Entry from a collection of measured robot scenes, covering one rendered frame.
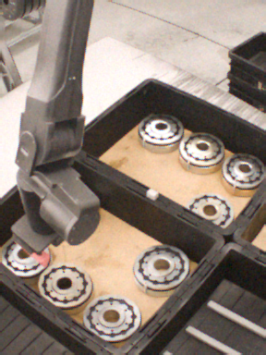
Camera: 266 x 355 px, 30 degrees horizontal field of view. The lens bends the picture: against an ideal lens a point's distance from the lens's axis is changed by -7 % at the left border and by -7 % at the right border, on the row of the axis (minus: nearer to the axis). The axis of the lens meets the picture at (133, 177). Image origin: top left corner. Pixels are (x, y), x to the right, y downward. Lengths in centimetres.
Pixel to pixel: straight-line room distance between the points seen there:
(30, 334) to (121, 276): 22
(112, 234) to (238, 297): 29
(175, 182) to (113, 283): 28
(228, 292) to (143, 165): 37
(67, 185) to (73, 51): 17
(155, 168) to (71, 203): 53
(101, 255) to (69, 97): 44
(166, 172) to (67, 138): 51
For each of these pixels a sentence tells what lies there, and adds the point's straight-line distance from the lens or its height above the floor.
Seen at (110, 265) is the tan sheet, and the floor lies 83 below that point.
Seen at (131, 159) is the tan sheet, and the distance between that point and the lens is 116.
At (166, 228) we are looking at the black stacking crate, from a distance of 97.
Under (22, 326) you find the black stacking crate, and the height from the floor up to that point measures 83.
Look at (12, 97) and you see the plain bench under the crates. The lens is 163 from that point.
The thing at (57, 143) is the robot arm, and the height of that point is 122.
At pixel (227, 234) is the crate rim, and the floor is 93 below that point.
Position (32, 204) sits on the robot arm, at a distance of 70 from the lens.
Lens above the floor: 165
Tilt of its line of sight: 47 degrees down
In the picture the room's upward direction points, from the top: 3 degrees counter-clockwise
